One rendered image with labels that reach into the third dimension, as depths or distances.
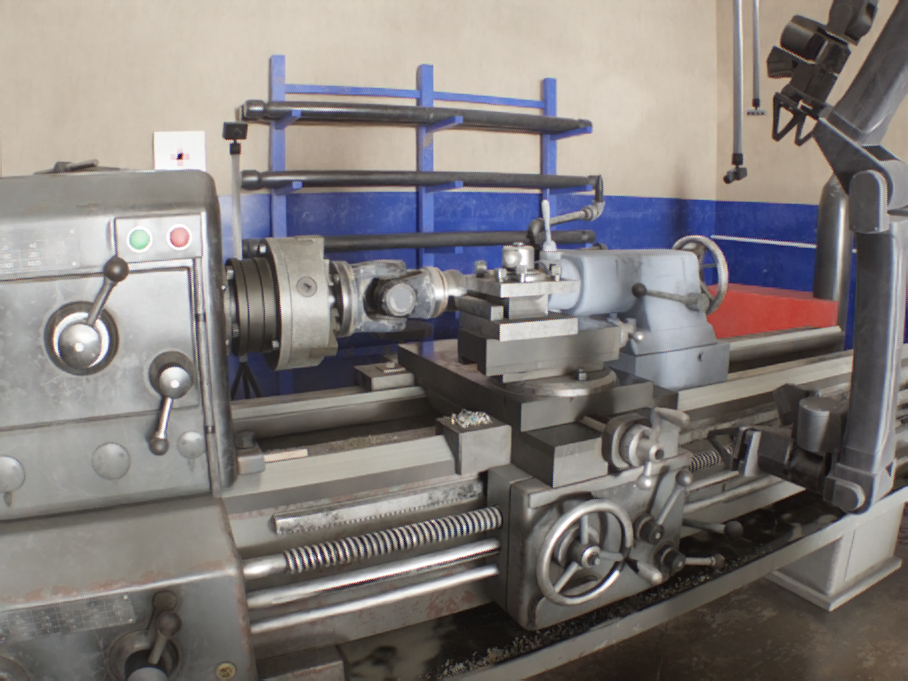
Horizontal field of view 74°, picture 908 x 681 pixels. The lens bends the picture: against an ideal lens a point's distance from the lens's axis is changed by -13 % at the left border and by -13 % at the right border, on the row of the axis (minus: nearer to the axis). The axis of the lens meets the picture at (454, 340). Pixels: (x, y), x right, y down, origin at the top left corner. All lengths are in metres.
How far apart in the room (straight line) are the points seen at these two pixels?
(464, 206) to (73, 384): 4.06
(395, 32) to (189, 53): 1.37
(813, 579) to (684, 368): 1.09
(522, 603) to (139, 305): 0.82
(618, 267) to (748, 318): 2.71
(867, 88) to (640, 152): 5.04
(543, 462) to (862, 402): 0.56
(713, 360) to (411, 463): 0.87
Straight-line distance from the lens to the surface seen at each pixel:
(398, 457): 1.22
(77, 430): 1.06
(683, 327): 1.71
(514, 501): 1.21
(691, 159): 6.27
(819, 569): 2.49
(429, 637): 1.48
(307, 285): 1.22
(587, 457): 1.21
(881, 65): 0.84
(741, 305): 4.27
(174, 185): 1.05
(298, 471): 1.17
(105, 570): 1.03
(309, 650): 1.35
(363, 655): 1.44
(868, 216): 0.82
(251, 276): 1.24
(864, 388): 0.90
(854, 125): 0.85
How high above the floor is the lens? 1.28
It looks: 12 degrees down
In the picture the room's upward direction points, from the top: straight up
